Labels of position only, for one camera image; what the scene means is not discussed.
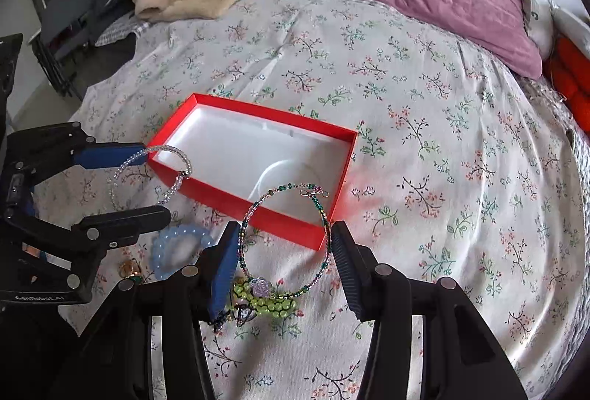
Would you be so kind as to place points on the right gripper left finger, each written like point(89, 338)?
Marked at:
point(116, 344)

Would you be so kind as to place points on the red cardboard box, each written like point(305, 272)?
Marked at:
point(239, 151)

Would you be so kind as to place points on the gold ring green stone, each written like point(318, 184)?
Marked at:
point(130, 270)

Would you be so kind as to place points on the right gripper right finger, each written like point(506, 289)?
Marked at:
point(462, 358)

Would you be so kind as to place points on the dark grey chair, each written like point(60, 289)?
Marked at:
point(69, 26)

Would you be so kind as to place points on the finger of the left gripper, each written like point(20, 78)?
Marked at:
point(123, 228)
point(105, 155)

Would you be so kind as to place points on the floral bed sheet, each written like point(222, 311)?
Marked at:
point(460, 168)

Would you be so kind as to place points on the white patterned pillow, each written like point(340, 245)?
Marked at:
point(544, 20)

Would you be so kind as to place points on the red knotted cushion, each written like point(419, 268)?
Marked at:
point(567, 69)

